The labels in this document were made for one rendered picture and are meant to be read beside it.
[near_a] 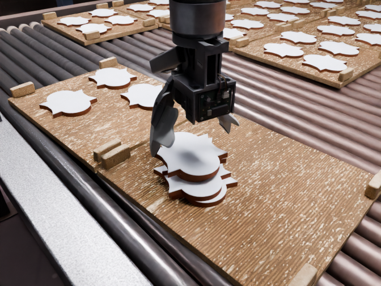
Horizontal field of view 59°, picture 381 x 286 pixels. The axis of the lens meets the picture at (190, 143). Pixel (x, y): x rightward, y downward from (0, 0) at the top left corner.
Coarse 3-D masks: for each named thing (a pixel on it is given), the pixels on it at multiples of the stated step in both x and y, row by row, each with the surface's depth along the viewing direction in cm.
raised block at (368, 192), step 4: (380, 172) 58; (376, 176) 57; (380, 176) 57; (372, 180) 56; (376, 180) 56; (380, 180) 56; (368, 184) 56; (372, 184) 56; (376, 184) 56; (380, 184) 56; (368, 188) 56; (372, 188) 56; (376, 188) 55; (380, 188) 58; (368, 192) 56; (372, 192) 56; (376, 192) 56; (368, 196) 57; (372, 196) 56
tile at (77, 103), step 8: (48, 96) 85; (56, 96) 85; (64, 96) 85; (72, 96) 85; (80, 96) 85; (88, 96) 85; (40, 104) 82; (48, 104) 82; (56, 104) 82; (64, 104) 82; (72, 104) 82; (80, 104) 82; (88, 104) 82; (56, 112) 79; (64, 112) 79; (72, 112) 79; (80, 112) 79
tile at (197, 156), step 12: (180, 132) 65; (180, 144) 62; (192, 144) 62; (204, 144) 62; (156, 156) 60; (168, 156) 59; (180, 156) 59; (192, 156) 59; (204, 156) 59; (216, 156) 59; (168, 168) 56; (180, 168) 56; (192, 168) 56; (204, 168) 56; (216, 168) 56
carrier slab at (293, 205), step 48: (144, 144) 70; (240, 144) 70; (288, 144) 70; (144, 192) 58; (240, 192) 58; (288, 192) 58; (336, 192) 58; (192, 240) 50; (240, 240) 50; (288, 240) 50; (336, 240) 50
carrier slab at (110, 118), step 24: (24, 96) 88; (96, 96) 88; (120, 96) 88; (48, 120) 78; (72, 120) 78; (96, 120) 78; (120, 120) 78; (144, 120) 78; (72, 144) 70; (96, 144) 70; (96, 168) 64
